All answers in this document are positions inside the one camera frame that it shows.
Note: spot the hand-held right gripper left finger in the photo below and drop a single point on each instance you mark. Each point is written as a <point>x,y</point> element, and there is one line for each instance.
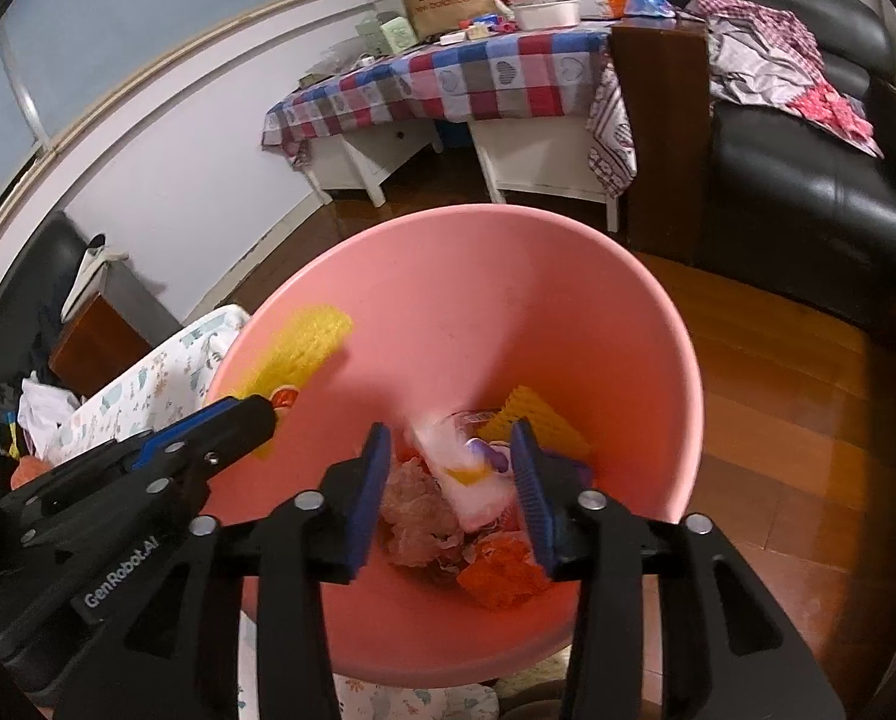
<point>369,495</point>

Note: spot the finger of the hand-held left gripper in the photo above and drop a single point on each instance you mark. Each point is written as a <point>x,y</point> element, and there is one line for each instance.
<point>230,435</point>
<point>178,431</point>

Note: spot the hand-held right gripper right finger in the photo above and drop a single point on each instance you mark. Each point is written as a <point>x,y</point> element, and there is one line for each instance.
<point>534,495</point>

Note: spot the yellow foam fruit net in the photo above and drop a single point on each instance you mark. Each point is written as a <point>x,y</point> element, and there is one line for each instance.
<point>305,345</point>
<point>534,420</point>

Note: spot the orange wrapper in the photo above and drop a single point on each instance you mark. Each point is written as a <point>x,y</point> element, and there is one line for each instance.
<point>504,566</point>

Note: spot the white plastic bag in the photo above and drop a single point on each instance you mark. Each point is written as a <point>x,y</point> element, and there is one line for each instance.
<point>455,499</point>

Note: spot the pink trash bin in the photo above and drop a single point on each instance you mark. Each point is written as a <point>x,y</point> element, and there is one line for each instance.
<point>493,300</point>

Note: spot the floral tablecloth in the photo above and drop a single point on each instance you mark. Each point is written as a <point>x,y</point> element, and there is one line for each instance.
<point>140,382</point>

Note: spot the wooden side table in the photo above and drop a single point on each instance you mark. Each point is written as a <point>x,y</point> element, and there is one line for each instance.
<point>96,345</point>

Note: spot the white garment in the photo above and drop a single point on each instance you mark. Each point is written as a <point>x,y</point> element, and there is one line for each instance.
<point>39,405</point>

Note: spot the yellow and blue cloth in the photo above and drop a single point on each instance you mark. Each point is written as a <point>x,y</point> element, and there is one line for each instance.
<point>9,439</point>

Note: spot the white cloth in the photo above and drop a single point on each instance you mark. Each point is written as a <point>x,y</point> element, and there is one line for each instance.
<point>92,270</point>

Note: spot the white table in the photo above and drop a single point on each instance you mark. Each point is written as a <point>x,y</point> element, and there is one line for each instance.
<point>358,161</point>

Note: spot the red patterned hanging cloth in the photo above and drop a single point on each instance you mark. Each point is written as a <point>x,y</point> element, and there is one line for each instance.
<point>611,135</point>

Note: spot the dark wooden cabinet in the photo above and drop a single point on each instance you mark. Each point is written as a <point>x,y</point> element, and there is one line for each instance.
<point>662,142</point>

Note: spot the large window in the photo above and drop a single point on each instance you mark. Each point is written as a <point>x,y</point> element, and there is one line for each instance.
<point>81,52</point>

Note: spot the black leather armchair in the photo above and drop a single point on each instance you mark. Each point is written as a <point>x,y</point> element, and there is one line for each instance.
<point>793,187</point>

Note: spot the checked tablecloth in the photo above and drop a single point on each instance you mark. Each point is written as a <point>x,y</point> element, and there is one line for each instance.
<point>455,75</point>

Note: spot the green box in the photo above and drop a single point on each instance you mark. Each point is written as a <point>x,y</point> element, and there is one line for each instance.
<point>388,34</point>

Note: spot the white bowl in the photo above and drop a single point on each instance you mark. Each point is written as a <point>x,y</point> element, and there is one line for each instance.
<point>545,13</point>

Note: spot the pink floral cloth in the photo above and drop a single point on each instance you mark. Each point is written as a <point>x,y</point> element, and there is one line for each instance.
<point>838,116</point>

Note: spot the plaid cloth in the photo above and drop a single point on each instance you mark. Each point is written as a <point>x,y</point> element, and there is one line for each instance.
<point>755,45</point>

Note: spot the blue plastic item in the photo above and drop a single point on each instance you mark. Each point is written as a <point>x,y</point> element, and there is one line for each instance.
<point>650,4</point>

